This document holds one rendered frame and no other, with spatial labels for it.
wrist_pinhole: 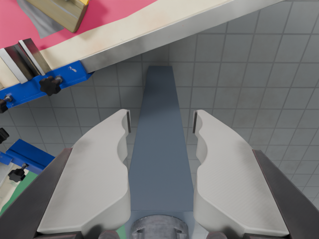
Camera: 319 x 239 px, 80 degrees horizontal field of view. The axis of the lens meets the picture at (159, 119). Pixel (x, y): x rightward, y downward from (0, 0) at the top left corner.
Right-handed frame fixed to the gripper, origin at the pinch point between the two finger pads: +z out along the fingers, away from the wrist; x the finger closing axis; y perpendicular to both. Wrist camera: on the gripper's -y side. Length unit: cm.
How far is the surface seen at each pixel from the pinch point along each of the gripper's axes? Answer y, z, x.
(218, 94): 59, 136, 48
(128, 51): 4.1, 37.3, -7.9
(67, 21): -2.4, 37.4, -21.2
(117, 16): -3.1, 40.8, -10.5
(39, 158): 41, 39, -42
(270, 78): 46, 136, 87
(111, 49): 3.6, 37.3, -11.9
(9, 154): 36, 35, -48
